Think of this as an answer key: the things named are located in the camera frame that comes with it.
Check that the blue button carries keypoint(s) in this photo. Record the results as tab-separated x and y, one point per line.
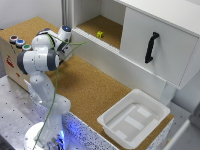
20	42

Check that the yellow block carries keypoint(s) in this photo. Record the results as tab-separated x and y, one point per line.
100	34

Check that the white sliding door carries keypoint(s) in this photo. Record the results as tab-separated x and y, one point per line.
170	50

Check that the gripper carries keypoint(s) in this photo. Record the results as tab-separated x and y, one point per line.
65	50

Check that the red button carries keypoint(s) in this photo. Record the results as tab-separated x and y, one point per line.
13	38

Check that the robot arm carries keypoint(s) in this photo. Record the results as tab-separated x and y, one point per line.
40	60

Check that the white plastic box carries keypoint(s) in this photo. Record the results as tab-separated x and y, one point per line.
133	120

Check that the white cabinet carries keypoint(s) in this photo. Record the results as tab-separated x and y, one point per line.
110	53

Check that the green button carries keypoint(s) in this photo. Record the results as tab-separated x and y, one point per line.
26	47

